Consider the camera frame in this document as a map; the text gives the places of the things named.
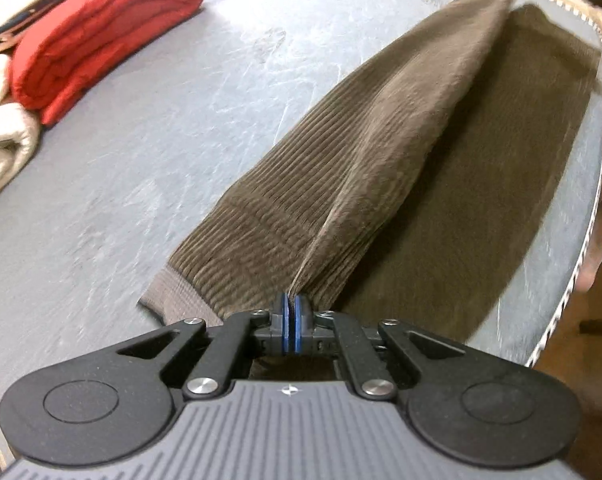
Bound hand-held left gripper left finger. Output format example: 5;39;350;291
113;294;292;402

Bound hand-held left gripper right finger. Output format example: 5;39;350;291
291;294;482;402

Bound brown corduroy pants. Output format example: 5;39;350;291
138;0;602;382

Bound red folded quilt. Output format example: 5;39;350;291
8;0;204;127

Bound white folded blanket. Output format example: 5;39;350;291
0;0;49;36

